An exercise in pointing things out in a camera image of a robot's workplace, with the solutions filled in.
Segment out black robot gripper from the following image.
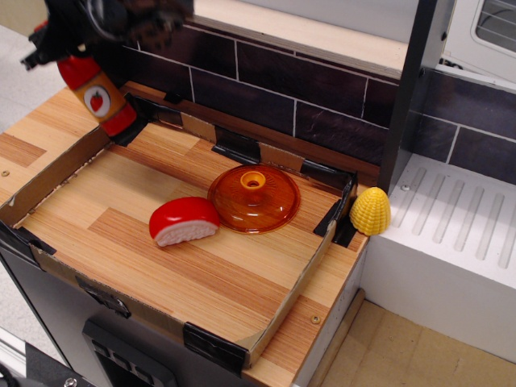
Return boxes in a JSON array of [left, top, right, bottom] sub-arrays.
[[20, 0, 101, 71]]

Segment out red hot sauce bottle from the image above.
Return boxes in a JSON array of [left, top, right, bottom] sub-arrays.
[[57, 56, 137, 137]]

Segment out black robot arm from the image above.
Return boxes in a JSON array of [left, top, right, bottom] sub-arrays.
[[20, 0, 194, 71]]

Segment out red white sushi toy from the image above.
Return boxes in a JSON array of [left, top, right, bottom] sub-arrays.
[[148, 197, 220, 247]]

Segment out orange transparent pot lid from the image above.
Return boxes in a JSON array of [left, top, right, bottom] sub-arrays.
[[208, 164, 301, 234]]

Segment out black toy oven panel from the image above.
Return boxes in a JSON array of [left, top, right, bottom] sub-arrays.
[[81, 318, 178, 387]]

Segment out yellow corn toy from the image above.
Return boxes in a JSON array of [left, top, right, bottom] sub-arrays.
[[349, 187, 391, 236]]

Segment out white appliance with rack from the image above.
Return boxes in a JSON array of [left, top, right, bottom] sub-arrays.
[[442, 0, 515, 82]]

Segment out white toy sink drainboard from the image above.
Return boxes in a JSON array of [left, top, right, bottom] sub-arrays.
[[360, 155, 515, 361]]

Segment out black vertical post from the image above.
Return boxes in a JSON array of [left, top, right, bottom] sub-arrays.
[[377, 0, 456, 194]]

